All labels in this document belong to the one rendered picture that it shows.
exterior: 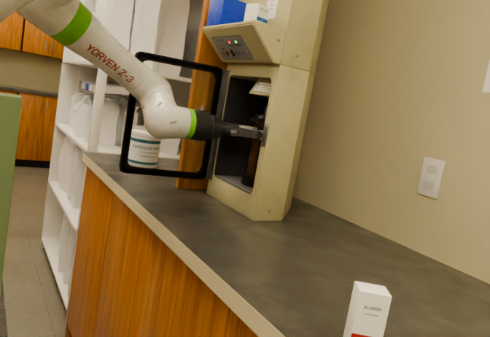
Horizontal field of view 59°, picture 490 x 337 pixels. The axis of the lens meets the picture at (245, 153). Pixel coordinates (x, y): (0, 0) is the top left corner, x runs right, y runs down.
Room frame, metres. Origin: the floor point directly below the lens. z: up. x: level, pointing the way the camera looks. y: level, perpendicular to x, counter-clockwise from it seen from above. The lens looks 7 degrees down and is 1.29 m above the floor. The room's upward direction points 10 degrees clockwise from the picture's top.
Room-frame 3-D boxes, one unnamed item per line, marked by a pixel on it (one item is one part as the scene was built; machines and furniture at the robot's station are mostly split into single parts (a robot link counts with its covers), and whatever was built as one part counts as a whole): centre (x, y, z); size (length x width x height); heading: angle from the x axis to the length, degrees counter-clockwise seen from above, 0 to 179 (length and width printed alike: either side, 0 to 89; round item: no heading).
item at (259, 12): (1.33, 0.03, 1.54); 0.05 x 0.05 x 0.06; 49
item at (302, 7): (1.49, -0.08, 1.32); 0.32 x 0.25 x 0.77; 32
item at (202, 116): (1.33, 0.15, 1.20); 0.09 x 0.06 x 0.12; 32
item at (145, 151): (1.48, 0.26, 1.19); 0.30 x 0.01 x 0.40; 115
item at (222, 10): (1.48, 0.13, 1.55); 0.10 x 0.10 x 0.09; 32
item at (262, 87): (1.46, -0.07, 1.34); 0.18 x 0.18 x 0.05
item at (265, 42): (1.39, 0.08, 1.46); 0.32 x 0.11 x 0.10; 32
